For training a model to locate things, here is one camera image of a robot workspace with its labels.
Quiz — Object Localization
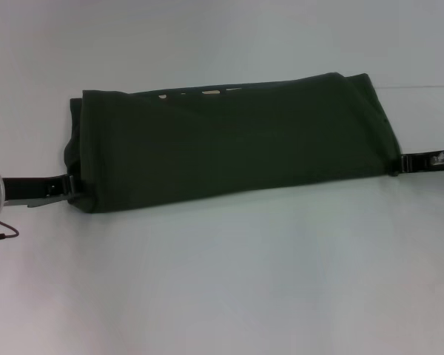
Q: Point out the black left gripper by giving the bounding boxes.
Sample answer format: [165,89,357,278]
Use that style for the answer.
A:
[1,172,83,209]

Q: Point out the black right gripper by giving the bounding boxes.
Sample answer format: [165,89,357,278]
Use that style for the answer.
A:
[389,146,444,178]

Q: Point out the dark green shirt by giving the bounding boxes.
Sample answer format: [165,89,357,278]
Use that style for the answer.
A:
[64,72,401,215]

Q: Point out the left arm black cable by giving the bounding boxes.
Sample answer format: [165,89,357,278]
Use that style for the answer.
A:
[0,217,21,244]

